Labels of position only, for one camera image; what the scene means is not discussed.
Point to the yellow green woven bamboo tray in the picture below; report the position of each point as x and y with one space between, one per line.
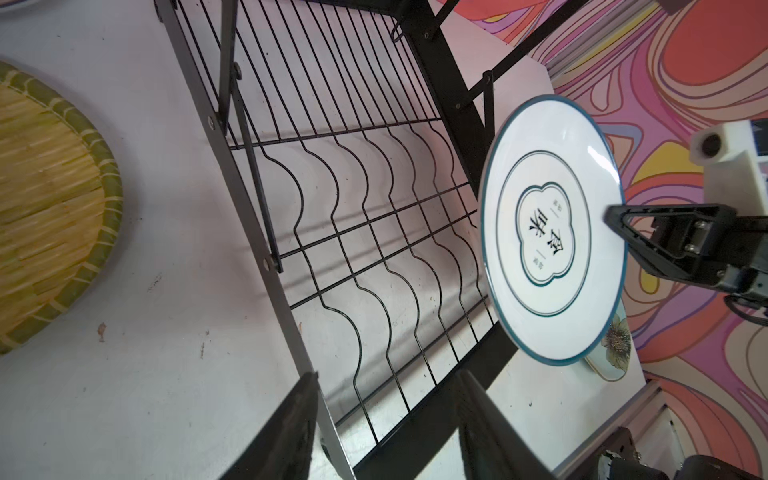
61 205

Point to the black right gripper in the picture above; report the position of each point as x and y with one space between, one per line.
707 245

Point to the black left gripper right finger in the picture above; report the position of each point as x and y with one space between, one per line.
490 447

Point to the white plate with clover emblem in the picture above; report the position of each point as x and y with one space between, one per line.
554 268

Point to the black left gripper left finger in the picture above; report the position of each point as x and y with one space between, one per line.
283 447

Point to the black metal dish rack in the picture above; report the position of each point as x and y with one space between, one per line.
357 213

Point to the pale green flower plate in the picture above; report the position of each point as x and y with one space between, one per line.
610 359

